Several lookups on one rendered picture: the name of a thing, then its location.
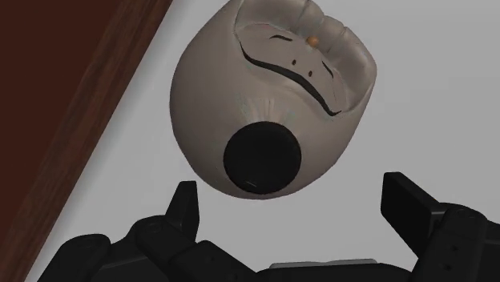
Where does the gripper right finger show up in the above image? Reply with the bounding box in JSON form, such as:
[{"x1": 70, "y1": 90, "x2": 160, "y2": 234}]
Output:
[{"x1": 381, "y1": 171, "x2": 500, "y2": 282}]

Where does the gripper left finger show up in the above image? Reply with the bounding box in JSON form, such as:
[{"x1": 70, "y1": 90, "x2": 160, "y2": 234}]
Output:
[{"x1": 37, "y1": 180, "x2": 257, "y2": 282}]

